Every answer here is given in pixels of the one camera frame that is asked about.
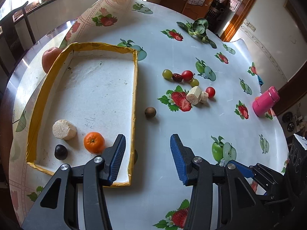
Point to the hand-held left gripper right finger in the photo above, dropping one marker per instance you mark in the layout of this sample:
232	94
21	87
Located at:
177	158

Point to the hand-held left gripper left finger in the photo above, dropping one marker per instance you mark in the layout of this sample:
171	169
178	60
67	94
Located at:
117	158

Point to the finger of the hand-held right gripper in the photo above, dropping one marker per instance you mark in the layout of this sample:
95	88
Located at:
242	167

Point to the brown round fruit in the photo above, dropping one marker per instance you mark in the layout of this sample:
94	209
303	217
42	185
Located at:
150	112

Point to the angular sugarcane piece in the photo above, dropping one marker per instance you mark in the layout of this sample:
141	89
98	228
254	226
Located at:
193	95

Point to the short sugarcane slice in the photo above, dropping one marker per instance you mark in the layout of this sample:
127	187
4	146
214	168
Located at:
204	97

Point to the yellow-edged white foam box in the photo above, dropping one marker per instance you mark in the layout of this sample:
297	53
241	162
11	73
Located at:
96	88

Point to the stemless cherry tomato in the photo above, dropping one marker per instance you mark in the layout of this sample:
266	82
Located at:
210	92

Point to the green grape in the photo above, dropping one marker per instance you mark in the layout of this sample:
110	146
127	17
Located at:
167	74
194	83

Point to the dried red date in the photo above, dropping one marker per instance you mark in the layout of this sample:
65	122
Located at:
177	77

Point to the cherry tomato with stem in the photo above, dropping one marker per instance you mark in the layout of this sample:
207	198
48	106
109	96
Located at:
187	75

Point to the orange mandarin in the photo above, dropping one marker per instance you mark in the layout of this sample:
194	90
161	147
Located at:
93	141

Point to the dark purple round fruit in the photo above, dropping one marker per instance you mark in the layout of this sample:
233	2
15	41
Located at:
60	152

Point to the round sugarcane cylinder piece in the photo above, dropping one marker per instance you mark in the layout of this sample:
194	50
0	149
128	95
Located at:
63	129

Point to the pink bottle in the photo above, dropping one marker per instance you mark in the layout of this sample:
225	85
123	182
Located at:
263	101

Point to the small blue object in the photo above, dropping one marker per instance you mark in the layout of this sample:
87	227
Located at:
260	80

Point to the fruit-print tablecloth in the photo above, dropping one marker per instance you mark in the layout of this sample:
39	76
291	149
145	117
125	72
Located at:
163	40

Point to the red apple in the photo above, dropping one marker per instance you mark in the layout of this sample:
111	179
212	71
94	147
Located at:
49	58

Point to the green leafy vegetable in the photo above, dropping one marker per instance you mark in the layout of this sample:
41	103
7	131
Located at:
197	27

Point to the dark wooden chair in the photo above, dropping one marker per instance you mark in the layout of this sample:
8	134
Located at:
10	33

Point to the wall socket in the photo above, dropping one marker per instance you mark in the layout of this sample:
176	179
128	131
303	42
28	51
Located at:
249	25

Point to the wooden door frame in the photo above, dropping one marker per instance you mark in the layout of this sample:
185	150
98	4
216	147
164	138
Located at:
242	9

